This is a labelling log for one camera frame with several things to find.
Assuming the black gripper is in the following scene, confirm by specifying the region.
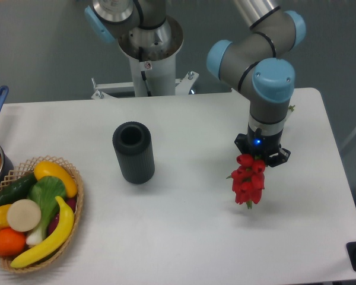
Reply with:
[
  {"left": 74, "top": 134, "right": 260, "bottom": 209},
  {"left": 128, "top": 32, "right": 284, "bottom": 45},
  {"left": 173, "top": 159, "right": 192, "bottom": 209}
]
[{"left": 234, "top": 126, "right": 291, "bottom": 167}]

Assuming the red tulip bouquet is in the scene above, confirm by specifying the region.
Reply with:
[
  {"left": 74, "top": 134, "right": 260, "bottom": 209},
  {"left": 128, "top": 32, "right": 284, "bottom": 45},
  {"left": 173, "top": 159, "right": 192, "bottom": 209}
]
[{"left": 226, "top": 104, "right": 296, "bottom": 210}]

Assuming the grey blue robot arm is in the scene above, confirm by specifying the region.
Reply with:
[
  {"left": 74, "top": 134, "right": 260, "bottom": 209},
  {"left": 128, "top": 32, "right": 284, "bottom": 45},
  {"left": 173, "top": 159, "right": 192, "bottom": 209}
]
[{"left": 84, "top": 1, "right": 306, "bottom": 167}]

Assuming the dark grey ribbed vase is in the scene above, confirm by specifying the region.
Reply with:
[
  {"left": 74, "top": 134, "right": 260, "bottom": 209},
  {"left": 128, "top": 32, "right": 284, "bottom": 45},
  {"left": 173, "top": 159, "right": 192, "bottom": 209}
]
[{"left": 112, "top": 121, "right": 155, "bottom": 184}]

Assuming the dark red vegetable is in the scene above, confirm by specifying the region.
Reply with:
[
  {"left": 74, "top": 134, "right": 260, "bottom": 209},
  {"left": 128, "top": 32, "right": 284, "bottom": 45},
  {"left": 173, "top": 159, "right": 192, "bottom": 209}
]
[{"left": 47, "top": 197, "right": 77, "bottom": 236}]

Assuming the yellow banana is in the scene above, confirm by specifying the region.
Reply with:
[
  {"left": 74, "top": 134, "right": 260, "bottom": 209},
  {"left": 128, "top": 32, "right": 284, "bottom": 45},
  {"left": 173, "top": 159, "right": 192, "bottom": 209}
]
[{"left": 10, "top": 196, "right": 74, "bottom": 269}]

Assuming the green bok choy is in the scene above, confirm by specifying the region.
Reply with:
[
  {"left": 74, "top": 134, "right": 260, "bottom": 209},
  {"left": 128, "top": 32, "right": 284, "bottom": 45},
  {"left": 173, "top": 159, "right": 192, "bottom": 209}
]
[{"left": 26, "top": 176, "right": 66, "bottom": 247}]

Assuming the green cucumber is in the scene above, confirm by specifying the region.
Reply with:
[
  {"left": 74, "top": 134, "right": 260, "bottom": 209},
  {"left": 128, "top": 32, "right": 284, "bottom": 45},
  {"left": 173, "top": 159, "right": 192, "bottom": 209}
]
[{"left": 0, "top": 172, "right": 37, "bottom": 206}]

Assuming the woven wicker basket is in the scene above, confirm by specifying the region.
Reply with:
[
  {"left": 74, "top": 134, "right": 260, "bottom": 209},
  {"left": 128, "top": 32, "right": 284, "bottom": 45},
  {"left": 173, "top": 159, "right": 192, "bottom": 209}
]
[{"left": 0, "top": 156, "right": 84, "bottom": 274}]

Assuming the beige round disc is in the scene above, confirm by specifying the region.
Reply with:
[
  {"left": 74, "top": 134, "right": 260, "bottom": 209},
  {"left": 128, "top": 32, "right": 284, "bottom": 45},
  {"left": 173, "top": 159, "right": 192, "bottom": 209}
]
[{"left": 7, "top": 199, "right": 41, "bottom": 232}]

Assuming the orange fruit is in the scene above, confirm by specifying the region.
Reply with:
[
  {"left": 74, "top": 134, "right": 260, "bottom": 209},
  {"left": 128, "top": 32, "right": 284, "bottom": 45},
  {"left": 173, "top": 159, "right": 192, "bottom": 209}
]
[{"left": 0, "top": 228, "right": 26, "bottom": 257}]

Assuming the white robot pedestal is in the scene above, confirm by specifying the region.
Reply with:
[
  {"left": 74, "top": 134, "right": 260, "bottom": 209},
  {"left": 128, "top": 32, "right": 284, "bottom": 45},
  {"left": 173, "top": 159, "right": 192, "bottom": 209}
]
[{"left": 92, "top": 16, "right": 199, "bottom": 99}]

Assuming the black cable on pedestal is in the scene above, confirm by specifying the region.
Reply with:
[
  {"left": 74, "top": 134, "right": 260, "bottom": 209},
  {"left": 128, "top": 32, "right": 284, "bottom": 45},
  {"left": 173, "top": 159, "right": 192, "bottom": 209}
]
[{"left": 138, "top": 46, "right": 152, "bottom": 97}]

